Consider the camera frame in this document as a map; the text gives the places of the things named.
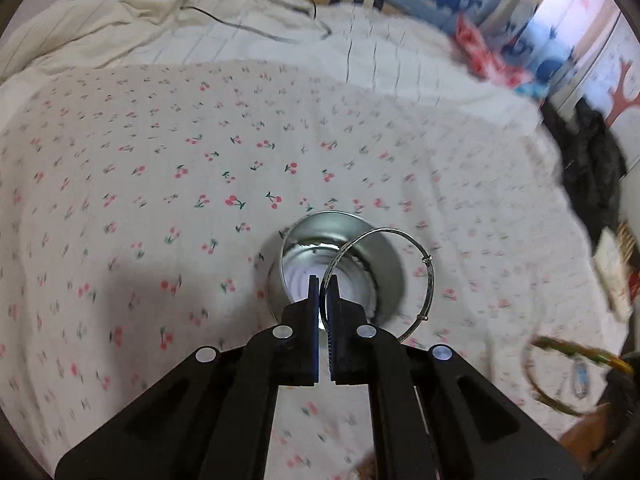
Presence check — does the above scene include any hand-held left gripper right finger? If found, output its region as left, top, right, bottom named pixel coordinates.
left=325, top=277, right=586, bottom=480

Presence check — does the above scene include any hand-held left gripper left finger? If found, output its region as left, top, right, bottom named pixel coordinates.
left=54, top=275, right=321, bottom=480

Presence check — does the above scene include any round metal tin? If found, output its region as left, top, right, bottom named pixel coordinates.
left=267, top=212, right=406, bottom=333

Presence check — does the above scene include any silver bangle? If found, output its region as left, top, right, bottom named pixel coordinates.
left=320, top=228, right=435, bottom=346

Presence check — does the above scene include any gold green bangle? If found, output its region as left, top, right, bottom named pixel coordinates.
left=522, top=336, right=626, bottom=416

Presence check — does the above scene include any cherry print bedsheet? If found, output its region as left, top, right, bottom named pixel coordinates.
left=0, top=60, right=626, bottom=480

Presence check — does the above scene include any beige cloth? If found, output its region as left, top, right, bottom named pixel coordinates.
left=594, top=229, right=636, bottom=321

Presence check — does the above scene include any black clothing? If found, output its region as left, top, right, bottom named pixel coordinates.
left=542, top=97, right=628, bottom=246

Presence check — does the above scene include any pink red cloth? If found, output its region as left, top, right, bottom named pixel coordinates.
left=452, top=15, right=533, bottom=91

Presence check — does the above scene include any white striped quilt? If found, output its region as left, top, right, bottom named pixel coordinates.
left=0, top=0, right=541, bottom=111

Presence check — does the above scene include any white cabinet with tree sticker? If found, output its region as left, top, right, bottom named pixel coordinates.
left=550, top=10, right=640, bottom=186

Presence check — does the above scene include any thin black cable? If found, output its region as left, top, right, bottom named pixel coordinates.
left=72, top=0, right=331, bottom=41

